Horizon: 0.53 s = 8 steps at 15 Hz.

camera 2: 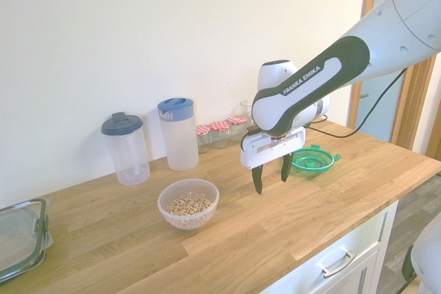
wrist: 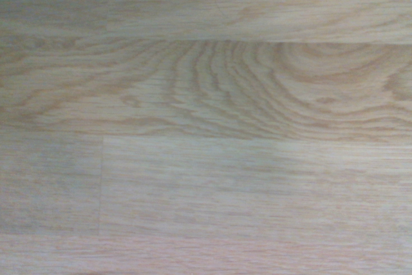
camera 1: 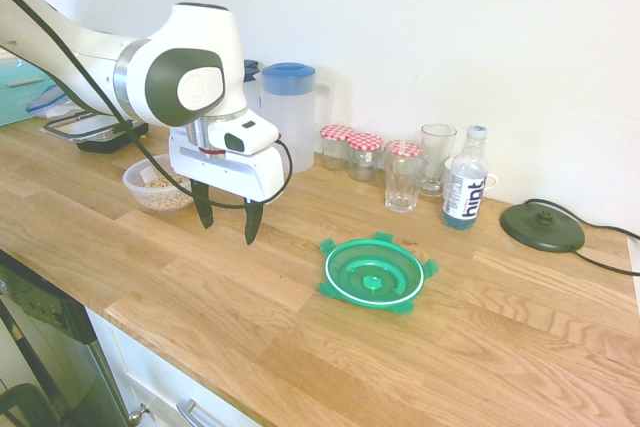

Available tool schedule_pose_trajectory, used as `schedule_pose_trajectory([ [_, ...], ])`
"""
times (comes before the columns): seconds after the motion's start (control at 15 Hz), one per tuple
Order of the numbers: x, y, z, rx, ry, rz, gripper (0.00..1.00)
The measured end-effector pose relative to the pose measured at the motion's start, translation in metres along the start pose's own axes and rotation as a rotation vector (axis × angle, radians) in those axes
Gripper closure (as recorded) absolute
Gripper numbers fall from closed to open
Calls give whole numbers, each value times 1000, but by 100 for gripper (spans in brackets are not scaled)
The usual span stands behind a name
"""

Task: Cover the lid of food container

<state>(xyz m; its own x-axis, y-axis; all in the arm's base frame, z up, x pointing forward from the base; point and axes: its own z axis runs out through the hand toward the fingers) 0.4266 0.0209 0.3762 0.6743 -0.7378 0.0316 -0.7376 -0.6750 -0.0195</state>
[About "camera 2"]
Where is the glass jar red checkered lid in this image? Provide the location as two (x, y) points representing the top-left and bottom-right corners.
(226, 115), (249, 143)
(209, 120), (232, 151)
(196, 125), (212, 155)

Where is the clear pitcher light blue lid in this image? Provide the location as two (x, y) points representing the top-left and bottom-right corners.
(156, 97), (201, 172)

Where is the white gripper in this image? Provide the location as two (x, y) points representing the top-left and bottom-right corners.
(239, 126), (307, 196)

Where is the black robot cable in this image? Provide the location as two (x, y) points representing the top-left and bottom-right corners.
(305, 65), (408, 138)

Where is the tall clear drinking glass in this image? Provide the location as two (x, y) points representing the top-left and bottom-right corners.
(239, 100), (256, 127)

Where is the green round container lid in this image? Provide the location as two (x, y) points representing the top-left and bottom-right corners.
(291, 143), (342, 174)

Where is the white drawer with metal handle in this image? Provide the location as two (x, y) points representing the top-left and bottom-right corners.
(260, 200), (400, 294)

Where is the wooden door frame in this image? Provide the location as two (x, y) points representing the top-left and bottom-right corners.
(345, 0), (441, 161)

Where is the metal drawer handle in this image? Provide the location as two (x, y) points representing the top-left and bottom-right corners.
(318, 250), (357, 279)

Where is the clear plastic bowl with cereal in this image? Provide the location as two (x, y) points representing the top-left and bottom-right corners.
(156, 178), (221, 231)

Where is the clear pitcher dark blue lid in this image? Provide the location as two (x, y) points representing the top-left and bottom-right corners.
(100, 112), (151, 186)

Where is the rectangular container with clip lid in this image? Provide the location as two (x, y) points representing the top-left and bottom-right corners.
(0, 198), (53, 285)

